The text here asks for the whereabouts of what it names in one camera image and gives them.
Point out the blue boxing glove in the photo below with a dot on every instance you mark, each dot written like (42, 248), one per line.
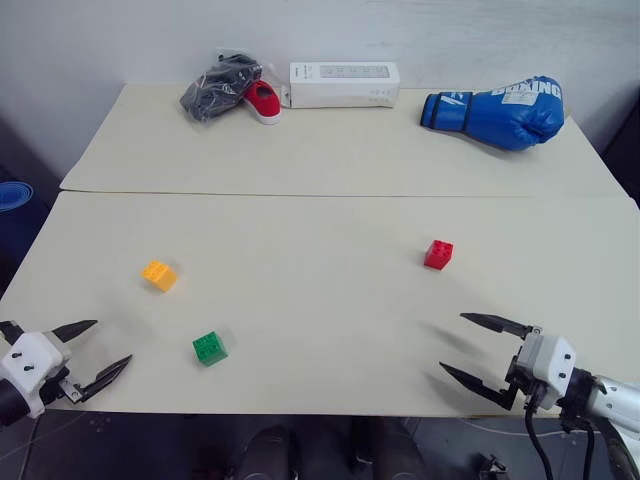
(500, 117)

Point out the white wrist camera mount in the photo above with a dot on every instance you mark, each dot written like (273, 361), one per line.
(552, 362)
(30, 357)

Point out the red slip-on shoe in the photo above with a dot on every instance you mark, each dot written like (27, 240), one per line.
(262, 102)

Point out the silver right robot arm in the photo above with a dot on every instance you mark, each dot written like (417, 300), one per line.
(617, 400)

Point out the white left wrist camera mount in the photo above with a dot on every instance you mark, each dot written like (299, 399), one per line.
(30, 357)

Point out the white rectangular cardboard box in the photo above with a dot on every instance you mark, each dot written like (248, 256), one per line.
(345, 87)

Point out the black item in plastic bag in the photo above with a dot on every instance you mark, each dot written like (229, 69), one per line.
(215, 92)

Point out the yellow toy building block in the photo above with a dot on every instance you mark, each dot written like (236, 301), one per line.
(160, 275)

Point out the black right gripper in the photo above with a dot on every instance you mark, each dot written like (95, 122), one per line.
(525, 382)

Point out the green toy building block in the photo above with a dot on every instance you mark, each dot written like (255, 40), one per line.
(210, 347)

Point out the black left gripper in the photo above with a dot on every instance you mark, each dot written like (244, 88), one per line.
(52, 387)

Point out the red toy building block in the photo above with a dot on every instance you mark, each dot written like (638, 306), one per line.
(439, 255)

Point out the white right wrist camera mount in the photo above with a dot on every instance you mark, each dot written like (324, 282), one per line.
(552, 362)

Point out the blue round object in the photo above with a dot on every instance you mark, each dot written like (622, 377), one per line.
(12, 195)

